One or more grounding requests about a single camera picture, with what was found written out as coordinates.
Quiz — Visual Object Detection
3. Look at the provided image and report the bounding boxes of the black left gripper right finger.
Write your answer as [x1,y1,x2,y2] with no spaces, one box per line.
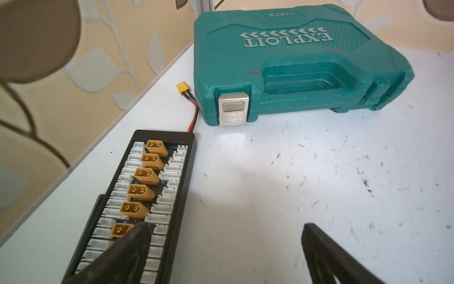
[301,223,383,284]

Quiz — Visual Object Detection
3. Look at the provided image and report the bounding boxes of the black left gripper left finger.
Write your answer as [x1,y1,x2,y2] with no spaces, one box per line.
[63,222,151,284]

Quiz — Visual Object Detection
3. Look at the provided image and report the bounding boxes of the red black cable yellow plug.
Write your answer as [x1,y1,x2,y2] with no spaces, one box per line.
[176,81,199,134]

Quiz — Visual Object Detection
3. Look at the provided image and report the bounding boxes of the green plastic tool case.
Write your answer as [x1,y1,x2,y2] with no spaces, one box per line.
[193,4,415,126]

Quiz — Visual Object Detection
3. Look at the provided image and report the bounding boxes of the black parallel charging board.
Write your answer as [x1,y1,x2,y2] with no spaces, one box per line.
[63,130,196,284]

